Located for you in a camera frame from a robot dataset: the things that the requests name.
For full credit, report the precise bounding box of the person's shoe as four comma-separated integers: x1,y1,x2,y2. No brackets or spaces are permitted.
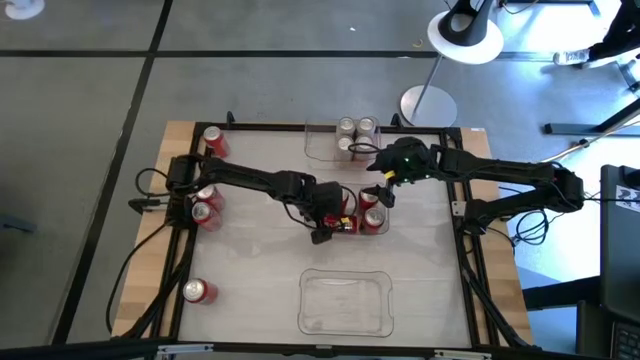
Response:
552,48,594,66

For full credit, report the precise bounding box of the long black floor cable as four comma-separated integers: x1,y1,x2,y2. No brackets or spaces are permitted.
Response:
104,219,174,335

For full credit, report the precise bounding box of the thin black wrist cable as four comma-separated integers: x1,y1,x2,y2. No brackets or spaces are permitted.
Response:
281,201,322,232
347,141,380,155

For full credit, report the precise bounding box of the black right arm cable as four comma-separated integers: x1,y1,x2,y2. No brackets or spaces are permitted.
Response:
499,207,552,247

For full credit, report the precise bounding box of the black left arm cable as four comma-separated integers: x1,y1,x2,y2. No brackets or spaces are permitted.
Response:
133,166,172,200

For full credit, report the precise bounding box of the black desk foot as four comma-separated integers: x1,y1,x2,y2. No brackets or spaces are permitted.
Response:
543,97,640,137

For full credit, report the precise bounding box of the white work surface board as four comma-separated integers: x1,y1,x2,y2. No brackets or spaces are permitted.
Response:
177,130,474,349

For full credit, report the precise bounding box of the white floor lamp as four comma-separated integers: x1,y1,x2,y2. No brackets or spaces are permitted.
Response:
399,0,505,129

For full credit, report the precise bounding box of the black computer tower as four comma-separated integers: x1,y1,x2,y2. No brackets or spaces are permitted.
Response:
599,163,640,326

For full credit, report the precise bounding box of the yellow cable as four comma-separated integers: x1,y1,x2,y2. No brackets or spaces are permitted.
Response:
538,119,640,164

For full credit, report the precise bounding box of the red Fanta can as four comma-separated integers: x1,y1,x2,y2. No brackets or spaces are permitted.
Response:
190,201,224,234
202,124,232,160
181,277,219,306
194,183,227,214

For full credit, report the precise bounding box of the person's leg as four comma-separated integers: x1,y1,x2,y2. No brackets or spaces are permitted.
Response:
587,0,640,61

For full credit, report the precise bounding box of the black desk support beam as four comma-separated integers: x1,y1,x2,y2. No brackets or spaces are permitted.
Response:
522,274,616,360

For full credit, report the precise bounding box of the black cable bundle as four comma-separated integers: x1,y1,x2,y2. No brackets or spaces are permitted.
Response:
127,232,199,344
457,234,531,349

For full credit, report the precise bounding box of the silver bracket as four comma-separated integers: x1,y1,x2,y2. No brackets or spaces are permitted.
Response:
155,342,215,357
433,348,494,360

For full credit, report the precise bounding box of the clear plastic bin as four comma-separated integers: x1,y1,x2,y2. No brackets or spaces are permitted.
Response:
303,177,391,239
297,268,395,338
301,118,382,164

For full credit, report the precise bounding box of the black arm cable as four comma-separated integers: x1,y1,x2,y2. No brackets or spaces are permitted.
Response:
133,166,172,200
499,207,552,247

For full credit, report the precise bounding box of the black keyboard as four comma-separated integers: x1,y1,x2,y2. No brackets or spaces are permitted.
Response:
610,319,640,360

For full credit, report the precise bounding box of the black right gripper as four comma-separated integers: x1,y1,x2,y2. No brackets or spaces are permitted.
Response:
367,137,442,210

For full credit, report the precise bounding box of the white round stand base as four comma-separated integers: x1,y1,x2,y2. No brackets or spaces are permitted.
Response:
3,0,46,21

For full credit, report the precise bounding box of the black table frame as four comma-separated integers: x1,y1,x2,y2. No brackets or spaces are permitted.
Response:
167,121,501,351

